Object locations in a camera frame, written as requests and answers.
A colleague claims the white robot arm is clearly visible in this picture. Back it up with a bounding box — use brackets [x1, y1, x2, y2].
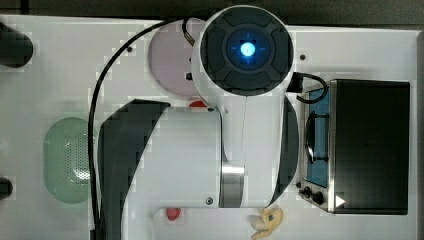
[97, 5, 297, 240]

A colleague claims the green oval strainer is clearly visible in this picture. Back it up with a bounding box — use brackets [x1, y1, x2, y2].
[43, 117, 90, 204]

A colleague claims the large grey round plate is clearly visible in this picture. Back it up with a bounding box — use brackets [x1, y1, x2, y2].
[148, 20, 197, 97]

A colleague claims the red toy strawberry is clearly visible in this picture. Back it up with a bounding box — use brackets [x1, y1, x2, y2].
[166, 208, 181, 221]

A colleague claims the yellow toy figure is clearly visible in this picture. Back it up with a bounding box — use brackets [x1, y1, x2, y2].
[249, 208, 284, 240]

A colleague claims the black toaster oven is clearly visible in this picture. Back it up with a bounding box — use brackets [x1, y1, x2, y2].
[297, 79, 410, 215]

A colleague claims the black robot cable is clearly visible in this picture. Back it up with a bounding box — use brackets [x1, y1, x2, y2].
[87, 19, 183, 231]

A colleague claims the black cylinder post upper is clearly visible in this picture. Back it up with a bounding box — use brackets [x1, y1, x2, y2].
[0, 23, 34, 68]

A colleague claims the black cylinder post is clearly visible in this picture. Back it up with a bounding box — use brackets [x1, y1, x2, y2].
[0, 177, 13, 200]
[0, 23, 34, 68]

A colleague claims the black cylinder post lower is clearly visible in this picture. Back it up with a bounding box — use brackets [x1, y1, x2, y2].
[0, 177, 13, 200]

